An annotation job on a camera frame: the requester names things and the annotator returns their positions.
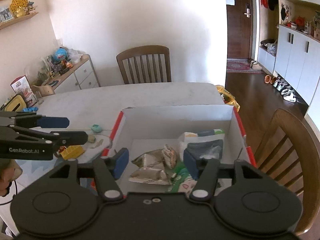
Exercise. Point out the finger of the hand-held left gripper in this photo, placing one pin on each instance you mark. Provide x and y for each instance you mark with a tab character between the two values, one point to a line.
53	122
72	137

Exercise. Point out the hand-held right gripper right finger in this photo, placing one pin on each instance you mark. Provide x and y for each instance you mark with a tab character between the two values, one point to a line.
191	163

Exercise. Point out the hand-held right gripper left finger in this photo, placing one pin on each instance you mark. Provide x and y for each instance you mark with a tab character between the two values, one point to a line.
120	163

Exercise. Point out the yellow toy block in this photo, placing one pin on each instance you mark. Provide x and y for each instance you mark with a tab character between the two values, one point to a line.
72	152

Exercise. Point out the small red toy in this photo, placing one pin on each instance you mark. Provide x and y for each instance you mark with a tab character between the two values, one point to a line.
61	151

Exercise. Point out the grey correction tape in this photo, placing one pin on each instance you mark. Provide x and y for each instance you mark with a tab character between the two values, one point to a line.
91	138

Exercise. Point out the dark grey plastic packet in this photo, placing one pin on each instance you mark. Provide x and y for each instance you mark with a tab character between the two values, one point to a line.
205	146

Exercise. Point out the green printed plastic packet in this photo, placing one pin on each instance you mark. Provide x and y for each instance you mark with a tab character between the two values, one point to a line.
183	185

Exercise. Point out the printed snack packet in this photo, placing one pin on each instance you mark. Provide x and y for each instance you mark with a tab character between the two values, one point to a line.
170	155

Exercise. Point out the small teal plastic object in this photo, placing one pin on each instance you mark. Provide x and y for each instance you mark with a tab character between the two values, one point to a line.
96	128

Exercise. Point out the silver foil packet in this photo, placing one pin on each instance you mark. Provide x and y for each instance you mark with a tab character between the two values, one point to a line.
147	160

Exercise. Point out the white green packet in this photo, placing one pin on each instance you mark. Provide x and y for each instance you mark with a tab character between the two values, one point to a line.
192	136

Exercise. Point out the red cardboard box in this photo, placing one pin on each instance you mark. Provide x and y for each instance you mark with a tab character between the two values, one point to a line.
175	120

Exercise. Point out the person's left hand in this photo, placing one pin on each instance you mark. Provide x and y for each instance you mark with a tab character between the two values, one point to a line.
8	172

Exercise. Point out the drinking glass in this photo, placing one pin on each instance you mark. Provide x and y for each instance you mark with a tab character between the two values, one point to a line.
39	98

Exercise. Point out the yellow teal tissue box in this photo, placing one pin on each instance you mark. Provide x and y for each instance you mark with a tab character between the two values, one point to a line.
15	103

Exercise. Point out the printed carton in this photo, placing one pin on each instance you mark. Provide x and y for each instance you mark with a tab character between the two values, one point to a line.
23	91

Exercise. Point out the white wooden sideboard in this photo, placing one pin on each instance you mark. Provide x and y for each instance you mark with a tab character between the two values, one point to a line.
82	76

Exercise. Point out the jar with orange label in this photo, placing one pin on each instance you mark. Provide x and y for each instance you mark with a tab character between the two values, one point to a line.
68	64

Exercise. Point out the blue globe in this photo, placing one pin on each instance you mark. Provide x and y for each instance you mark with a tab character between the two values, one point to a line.
60	54

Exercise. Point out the white plastic bag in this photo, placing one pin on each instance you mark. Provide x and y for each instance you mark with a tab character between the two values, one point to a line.
75	56

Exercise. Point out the yellow plastic bag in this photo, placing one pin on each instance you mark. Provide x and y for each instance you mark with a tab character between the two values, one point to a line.
231	100

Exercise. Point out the patterned door rug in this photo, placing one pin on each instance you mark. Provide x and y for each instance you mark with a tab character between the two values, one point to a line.
240	66

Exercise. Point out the wooden slat-back chair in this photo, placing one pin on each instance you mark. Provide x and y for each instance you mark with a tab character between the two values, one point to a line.
142	51
295	130

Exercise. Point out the orange shoes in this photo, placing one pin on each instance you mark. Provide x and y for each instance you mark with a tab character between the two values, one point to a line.
269	79

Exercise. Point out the small shelf ornament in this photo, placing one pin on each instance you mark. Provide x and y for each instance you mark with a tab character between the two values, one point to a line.
30	7

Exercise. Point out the photo card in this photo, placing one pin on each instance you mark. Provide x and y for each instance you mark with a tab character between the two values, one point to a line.
6	15

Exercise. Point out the beige slippers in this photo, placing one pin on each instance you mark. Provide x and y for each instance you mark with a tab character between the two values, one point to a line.
255	65

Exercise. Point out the row of sneakers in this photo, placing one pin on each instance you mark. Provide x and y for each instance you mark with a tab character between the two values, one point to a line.
285	91

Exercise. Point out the golden tree ornament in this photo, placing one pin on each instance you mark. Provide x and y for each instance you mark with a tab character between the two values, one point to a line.
18	6

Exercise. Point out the brown wooden door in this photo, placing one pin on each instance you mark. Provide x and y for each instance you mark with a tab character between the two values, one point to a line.
237	35

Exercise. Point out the white refrigerator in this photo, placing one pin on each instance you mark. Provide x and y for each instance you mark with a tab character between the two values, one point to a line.
313	100

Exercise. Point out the bags in cabinet niche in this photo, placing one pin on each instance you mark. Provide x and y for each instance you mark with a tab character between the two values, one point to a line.
268	46

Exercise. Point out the white hall cabinet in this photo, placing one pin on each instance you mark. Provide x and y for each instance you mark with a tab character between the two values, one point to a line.
295	55

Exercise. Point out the silver door lock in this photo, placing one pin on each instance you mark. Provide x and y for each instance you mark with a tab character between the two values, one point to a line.
247	10

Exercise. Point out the paper sheet on door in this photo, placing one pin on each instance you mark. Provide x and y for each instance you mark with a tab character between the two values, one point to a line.
230	0

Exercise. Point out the hanging doll ornament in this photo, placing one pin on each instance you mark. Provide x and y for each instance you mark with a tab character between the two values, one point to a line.
284	12

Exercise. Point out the red ornament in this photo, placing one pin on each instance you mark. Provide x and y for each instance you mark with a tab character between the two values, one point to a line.
300	22

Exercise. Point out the black hanging hat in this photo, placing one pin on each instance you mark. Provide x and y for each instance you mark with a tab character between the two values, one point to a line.
272	1

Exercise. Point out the wooden wall shelf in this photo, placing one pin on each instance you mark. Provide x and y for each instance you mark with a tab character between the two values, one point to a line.
20	20

